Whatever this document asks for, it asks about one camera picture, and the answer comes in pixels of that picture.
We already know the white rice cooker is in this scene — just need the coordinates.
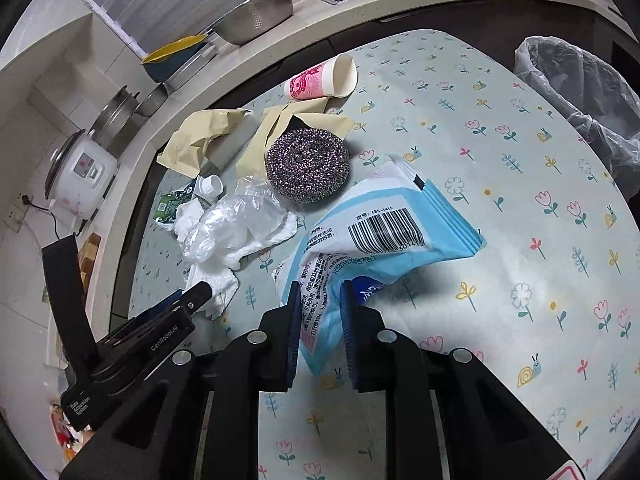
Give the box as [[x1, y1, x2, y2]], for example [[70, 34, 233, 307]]
[[44, 129, 118, 220]]

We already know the floral tablecloth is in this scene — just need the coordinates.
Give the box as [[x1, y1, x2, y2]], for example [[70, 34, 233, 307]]
[[130, 29, 639, 479]]

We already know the blue white plastic package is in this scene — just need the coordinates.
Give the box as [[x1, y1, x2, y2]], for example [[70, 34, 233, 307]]
[[273, 156, 484, 375]]

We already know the small steel bowl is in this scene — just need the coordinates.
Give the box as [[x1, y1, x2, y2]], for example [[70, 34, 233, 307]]
[[134, 82, 169, 118]]

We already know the beige paper bag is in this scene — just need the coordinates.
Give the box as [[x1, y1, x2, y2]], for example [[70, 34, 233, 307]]
[[235, 98, 355, 178], [156, 108, 247, 179]]

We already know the white crumpled paper towel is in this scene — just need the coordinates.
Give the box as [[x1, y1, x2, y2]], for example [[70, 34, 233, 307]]
[[174, 194, 297, 318]]

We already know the steel colander bowl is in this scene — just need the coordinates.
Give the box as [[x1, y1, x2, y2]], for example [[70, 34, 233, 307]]
[[212, 0, 294, 47]]

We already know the wall power socket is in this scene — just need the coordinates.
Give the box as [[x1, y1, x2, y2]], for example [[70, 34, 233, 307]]
[[3, 193, 34, 233]]

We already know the clear crumpled plastic wrap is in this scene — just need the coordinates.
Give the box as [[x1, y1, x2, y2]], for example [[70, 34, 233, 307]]
[[182, 177, 288, 263]]

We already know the pink white paper cup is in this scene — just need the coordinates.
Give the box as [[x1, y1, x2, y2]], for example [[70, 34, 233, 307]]
[[283, 53, 358, 101]]

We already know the wooden cutting board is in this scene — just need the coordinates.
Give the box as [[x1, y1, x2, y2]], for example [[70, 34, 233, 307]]
[[78, 233, 101, 292]]

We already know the yellow blue plastic basin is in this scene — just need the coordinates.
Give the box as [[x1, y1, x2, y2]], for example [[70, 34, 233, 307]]
[[141, 35, 207, 82]]

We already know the flat steel tray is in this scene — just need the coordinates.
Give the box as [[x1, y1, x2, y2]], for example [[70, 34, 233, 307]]
[[164, 44, 218, 94]]

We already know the steel wool scrubber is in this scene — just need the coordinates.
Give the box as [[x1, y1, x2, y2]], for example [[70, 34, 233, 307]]
[[265, 127, 350, 204]]

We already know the steel steamer pot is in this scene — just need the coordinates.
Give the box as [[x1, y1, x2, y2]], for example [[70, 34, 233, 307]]
[[89, 86, 140, 148]]

